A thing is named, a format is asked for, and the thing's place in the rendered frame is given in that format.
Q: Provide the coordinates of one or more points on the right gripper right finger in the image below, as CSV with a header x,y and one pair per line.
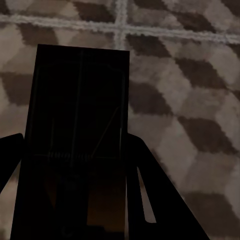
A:
x,y
174,219

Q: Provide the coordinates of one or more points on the mousetrap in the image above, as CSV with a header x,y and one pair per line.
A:
x,y
72,179

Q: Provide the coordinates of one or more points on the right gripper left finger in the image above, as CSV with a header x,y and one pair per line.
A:
x,y
11,148

